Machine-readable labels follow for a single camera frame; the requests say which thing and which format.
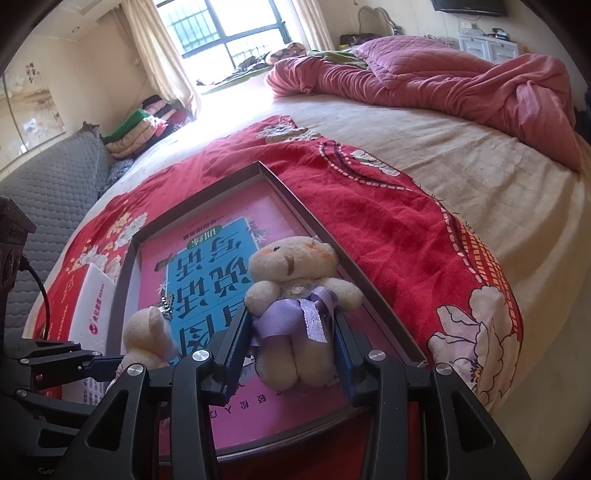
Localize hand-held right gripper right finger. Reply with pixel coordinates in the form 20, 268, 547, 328
331, 309, 532, 480

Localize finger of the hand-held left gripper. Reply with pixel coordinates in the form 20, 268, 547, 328
9, 338, 123, 389
0, 392, 101, 457

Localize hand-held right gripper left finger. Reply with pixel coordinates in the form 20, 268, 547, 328
60, 314, 254, 480

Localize small cream teddy bear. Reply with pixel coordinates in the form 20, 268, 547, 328
115, 305, 180, 384

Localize cream teddy bear with ribbon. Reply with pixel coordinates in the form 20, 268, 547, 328
244, 234, 364, 389

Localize grey shallow box tray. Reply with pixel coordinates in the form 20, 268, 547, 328
105, 161, 428, 462

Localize red and white carton box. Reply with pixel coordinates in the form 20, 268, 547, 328
46, 263, 122, 407

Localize grey quilted sofa cover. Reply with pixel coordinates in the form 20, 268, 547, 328
0, 122, 116, 333

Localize pink and blue book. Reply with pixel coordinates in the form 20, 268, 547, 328
137, 179, 370, 450

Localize dark patterned cushion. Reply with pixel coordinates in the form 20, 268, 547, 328
104, 159, 136, 188

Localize red floral blanket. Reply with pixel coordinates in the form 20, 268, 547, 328
32, 115, 525, 480

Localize pile of folded blankets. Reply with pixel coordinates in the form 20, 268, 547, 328
102, 95, 197, 160

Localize cream curtain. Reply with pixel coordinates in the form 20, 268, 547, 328
121, 0, 203, 121
291, 0, 331, 54

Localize bed with beige sheet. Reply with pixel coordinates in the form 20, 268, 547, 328
28, 69, 591, 462

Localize pink quilt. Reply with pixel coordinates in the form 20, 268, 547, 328
265, 36, 583, 171

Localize green cloth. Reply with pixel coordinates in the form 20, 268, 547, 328
308, 48, 370, 70

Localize clothes on windowsill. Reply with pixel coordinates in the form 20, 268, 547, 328
196, 41, 305, 88

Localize clutter on dresser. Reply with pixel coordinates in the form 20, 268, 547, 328
339, 32, 377, 49

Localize white cabinet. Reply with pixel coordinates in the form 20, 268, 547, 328
457, 31, 520, 63

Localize heart-shaped mirror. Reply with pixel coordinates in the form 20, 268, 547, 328
358, 6, 399, 35

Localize black television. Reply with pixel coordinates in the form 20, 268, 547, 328
430, 0, 509, 18

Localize black cable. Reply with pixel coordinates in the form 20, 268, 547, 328
18, 256, 52, 335

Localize framed wall painting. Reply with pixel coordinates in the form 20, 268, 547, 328
0, 37, 70, 160

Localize window with dark frame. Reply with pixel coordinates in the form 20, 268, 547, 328
154, 0, 301, 88

